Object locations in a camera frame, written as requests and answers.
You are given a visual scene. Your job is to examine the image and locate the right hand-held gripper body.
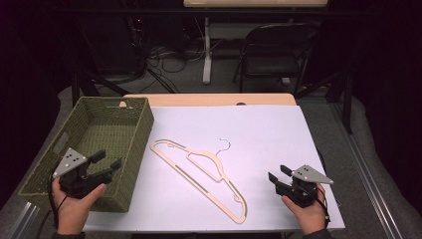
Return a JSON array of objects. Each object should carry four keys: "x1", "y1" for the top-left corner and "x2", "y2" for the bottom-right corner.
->
[{"x1": 275, "y1": 164, "x2": 334, "y2": 209}]

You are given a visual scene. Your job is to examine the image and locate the person's left hand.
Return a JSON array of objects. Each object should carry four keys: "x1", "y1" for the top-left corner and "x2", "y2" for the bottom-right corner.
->
[{"x1": 51, "y1": 178, "x2": 107, "y2": 235}]

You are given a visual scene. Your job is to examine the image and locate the black metal stand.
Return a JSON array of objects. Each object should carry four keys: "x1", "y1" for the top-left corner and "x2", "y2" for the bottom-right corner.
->
[
  {"x1": 70, "y1": 68, "x2": 131, "y2": 108},
  {"x1": 294, "y1": 70, "x2": 353, "y2": 134}
]

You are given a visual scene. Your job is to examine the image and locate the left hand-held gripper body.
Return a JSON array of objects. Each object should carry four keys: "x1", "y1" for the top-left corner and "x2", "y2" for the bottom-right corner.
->
[{"x1": 53, "y1": 147, "x2": 113, "y2": 199}]

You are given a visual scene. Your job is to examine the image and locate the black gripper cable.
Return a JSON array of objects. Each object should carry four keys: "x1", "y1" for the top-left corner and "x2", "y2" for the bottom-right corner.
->
[
  {"x1": 47, "y1": 170, "x2": 69, "y2": 231},
  {"x1": 315, "y1": 183, "x2": 332, "y2": 224}
]

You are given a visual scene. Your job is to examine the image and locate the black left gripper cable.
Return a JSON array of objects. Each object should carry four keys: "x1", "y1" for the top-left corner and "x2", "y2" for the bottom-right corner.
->
[{"x1": 47, "y1": 170, "x2": 69, "y2": 231}]

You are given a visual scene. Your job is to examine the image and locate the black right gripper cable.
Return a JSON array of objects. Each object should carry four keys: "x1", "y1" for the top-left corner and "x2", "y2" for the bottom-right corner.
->
[{"x1": 315, "y1": 183, "x2": 332, "y2": 224}]

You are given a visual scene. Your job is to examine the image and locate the black folding chair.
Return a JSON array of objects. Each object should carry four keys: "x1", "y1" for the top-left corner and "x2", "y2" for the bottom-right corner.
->
[{"x1": 231, "y1": 21, "x2": 321, "y2": 96}]

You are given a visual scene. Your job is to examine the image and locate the beige plastic hanger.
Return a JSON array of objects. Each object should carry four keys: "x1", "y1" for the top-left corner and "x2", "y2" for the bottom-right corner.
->
[{"x1": 149, "y1": 137, "x2": 249, "y2": 225}]

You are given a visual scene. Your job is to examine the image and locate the aluminium floor rail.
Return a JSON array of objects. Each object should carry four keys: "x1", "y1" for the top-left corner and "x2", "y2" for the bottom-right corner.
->
[
  {"x1": 5, "y1": 201, "x2": 46, "y2": 239},
  {"x1": 327, "y1": 99, "x2": 405, "y2": 239}
]

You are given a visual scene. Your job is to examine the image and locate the green woven basket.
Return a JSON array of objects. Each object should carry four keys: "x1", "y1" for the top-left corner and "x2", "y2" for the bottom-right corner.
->
[{"x1": 18, "y1": 96, "x2": 155, "y2": 213}]

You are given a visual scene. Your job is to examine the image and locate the bundle of floor cables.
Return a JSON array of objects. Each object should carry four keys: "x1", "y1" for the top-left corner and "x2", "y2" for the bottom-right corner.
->
[{"x1": 127, "y1": 16, "x2": 208, "y2": 95}]

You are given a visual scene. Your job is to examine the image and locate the white desk with metal leg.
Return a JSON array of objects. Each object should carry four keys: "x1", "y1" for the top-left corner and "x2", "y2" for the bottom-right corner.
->
[{"x1": 182, "y1": 0, "x2": 329, "y2": 86}]

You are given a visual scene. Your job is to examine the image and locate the person's right hand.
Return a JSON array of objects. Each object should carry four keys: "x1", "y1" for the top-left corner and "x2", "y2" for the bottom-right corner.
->
[{"x1": 281, "y1": 184, "x2": 328, "y2": 235}]

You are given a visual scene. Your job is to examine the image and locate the white table mat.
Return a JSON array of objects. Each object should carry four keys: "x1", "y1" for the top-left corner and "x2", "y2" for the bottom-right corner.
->
[{"x1": 83, "y1": 104, "x2": 346, "y2": 233}]

